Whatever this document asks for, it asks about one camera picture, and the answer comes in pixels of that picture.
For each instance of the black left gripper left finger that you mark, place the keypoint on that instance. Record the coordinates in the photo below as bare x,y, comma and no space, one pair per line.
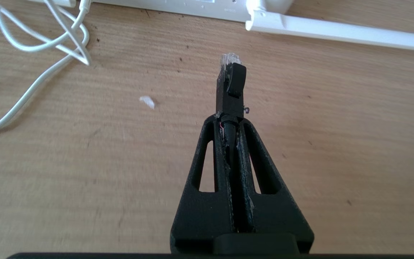
199,216

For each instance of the small white paper scrap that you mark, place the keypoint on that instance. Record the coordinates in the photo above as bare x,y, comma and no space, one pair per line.
147,101

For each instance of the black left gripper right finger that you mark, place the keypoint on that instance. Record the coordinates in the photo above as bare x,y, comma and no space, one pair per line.
279,216

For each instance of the white wifi router with antennas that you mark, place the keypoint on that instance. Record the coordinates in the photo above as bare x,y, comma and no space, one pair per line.
300,27

